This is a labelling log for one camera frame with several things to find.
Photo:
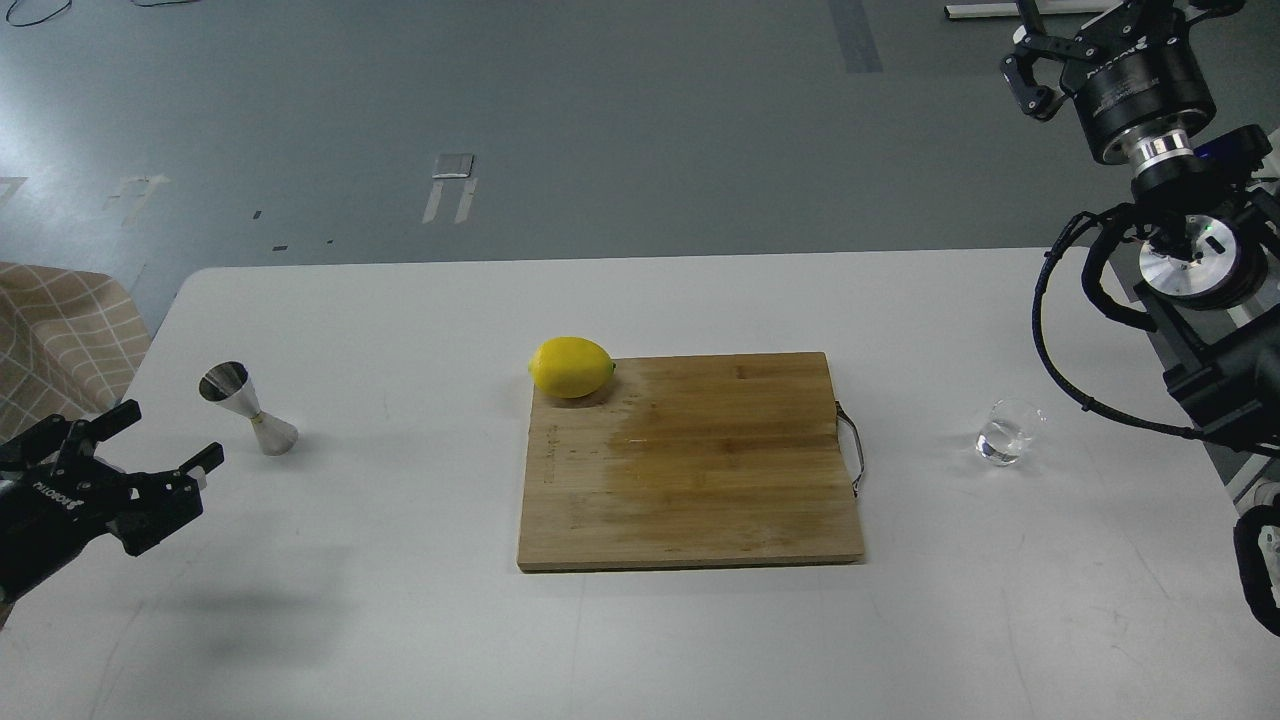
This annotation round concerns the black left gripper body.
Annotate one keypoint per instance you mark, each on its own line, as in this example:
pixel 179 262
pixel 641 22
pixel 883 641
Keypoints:
pixel 48 520

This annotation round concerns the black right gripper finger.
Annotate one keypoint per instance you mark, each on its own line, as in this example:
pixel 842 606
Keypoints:
pixel 1036 99
pixel 1158 20

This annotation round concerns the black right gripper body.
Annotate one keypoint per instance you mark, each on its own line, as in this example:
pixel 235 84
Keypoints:
pixel 1143 72

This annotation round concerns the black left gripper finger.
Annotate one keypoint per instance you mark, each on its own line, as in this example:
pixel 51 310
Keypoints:
pixel 65 448
pixel 154 506

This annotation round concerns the steel double jigger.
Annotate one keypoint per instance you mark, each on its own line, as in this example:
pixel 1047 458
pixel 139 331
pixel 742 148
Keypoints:
pixel 229 385

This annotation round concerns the clear glass cup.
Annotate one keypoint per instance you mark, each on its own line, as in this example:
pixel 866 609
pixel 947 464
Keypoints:
pixel 1012 425

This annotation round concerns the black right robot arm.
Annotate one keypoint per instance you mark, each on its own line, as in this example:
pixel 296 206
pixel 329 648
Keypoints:
pixel 1192 258

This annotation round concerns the beige checkered cloth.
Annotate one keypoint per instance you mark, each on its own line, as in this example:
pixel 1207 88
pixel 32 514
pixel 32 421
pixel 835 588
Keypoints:
pixel 71 343

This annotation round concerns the yellow lemon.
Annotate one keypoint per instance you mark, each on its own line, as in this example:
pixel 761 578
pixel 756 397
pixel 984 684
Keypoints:
pixel 570 367

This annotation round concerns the wooden cutting board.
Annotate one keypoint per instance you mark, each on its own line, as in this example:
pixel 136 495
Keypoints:
pixel 691 462

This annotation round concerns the white floor rail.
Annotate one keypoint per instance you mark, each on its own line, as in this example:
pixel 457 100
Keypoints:
pixel 1003 9

